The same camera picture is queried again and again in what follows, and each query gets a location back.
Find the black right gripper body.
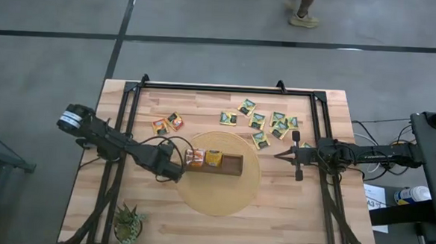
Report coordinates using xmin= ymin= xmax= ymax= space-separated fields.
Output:
xmin=289 ymin=131 xmax=321 ymax=183

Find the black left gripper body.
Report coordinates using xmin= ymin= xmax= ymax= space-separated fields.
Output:
xmin=140 ymin=142 xmax=186 ymax=184

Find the brown wooden tea box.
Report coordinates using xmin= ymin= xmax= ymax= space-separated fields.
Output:
xmin=183 ymin=147 xmax=245 ymax=177

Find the round woven straw placemat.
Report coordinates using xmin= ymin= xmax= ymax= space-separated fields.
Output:
xmin=174 ymin=129 xmax=264 ymax=219

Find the small potted succulent plant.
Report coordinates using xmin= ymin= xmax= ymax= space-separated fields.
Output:
xmin=112 ymin=202 xmax=149 ymax=244

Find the white paper sheet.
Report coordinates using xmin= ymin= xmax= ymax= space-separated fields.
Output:
xmin=360 ymin=184 xmax=392 ymax=235

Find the person's shoe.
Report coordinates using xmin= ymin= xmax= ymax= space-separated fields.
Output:
xmin=287 ymin=11 xmax=321 ymax=30

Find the black shelf bar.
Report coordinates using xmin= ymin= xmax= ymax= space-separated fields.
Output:
xmin=368 ymin=196 xmax=436 ymax=230

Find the white plastic bottle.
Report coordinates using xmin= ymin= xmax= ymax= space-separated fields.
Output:
xmin=392 ymin=184 xmax=433 ymax=208

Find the grey equipment cart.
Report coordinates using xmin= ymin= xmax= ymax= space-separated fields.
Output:
xmin=405 ymin=109 xmax=436 ymax=231

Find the person's leg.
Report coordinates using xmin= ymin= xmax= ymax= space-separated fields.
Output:
xmin=296 ymin=0 xmax=319 ymax=16

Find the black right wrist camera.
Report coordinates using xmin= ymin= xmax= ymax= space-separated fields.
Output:
xmin=300 ymin=146 xmax=320 ymax=167

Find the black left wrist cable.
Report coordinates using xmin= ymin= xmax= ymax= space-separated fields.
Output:
xmin=134 ymin=133 xmax=196 ymax=185

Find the white cable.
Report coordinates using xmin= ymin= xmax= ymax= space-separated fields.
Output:
xmin=352 ymin=131 xmax=384 ymax=175

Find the black metal table frame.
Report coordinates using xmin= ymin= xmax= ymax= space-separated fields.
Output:
xmin=57 ymin=69 xmax=387 ymax=244

